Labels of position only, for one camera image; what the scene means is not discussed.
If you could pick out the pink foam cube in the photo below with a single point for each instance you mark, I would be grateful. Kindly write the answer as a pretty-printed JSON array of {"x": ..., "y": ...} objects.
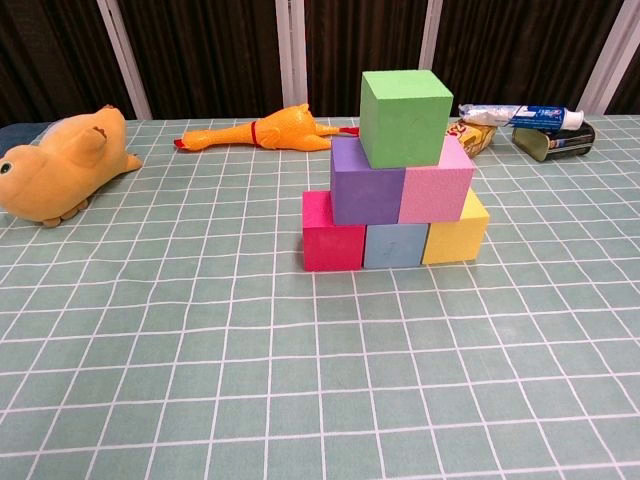
[{"x": 432, "y": 192}]

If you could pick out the white blue toothpaste tube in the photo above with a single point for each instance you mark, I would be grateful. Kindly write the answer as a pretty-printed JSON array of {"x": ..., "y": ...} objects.
[{"x": 525, "y": 116}]

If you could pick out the light blue foam cube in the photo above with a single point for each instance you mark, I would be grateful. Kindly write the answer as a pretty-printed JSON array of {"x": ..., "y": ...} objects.
[{"x": 395, "y": 245}]

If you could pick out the gold snack packet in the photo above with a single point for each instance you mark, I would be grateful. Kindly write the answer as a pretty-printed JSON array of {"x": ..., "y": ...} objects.
[{"x": 475, "y": 137}]

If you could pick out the yellow plush animal toy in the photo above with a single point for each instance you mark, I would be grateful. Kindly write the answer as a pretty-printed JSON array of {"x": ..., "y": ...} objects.
[{"x": 60, "y": 165}]

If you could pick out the green checked tablecloth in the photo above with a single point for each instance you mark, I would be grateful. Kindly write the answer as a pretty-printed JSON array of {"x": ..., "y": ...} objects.
[{"x": 320, "y": 375}]

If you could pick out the dark blue table pad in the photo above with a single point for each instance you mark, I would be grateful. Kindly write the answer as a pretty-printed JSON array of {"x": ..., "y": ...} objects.
[{"x": 15, "y": 135}]

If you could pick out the dark pleated curtain panel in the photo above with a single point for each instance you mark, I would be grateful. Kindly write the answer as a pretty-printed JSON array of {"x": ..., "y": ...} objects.
[
  {"x": 360, "y": 35},
  {"x": 631, "y": 85},
  {"x": 45, "y": 55},
  {"x": 515, "y": 50},
  {"x": 210, "y": 55}
]

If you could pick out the yellow foam cube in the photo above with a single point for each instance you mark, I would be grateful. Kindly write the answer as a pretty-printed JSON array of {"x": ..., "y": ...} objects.
[{"x": 455, "y": 240}]

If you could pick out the dark tin can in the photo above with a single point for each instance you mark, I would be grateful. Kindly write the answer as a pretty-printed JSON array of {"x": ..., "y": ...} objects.
[{"x": 555, "y": 142}]

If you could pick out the green foam cube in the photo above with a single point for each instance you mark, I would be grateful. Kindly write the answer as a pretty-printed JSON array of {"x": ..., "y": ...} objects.
[{"x": 405, "y": 125}]

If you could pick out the red foam cube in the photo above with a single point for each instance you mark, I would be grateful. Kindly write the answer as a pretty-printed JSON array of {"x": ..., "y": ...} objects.
[{"x": 330, "y": 247}]

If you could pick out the white partition post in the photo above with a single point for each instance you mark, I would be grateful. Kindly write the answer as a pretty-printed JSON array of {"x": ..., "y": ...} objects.
[
  {"x": 430, "y": 35},
  {"x": 125, "y": 55},
  {"x": 612, "y": 50},
  {"x": 291, "y": 55}
]

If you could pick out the yellow rubber chicken toy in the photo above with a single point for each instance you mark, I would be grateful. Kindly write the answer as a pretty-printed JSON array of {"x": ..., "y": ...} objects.
[{"x": 285, "y": 130}]

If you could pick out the purple foam cube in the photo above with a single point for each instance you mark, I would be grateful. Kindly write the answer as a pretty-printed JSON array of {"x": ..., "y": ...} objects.
[{"x": 365, "y": 195}]

